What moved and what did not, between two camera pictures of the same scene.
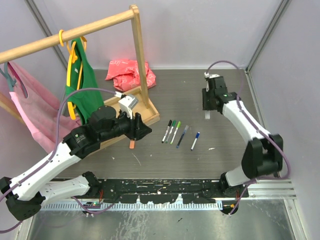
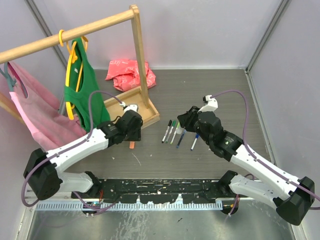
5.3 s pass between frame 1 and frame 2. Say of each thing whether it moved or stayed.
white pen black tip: stayed
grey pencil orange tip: moved
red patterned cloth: stayed
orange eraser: stayed
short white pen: stayed
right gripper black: moved
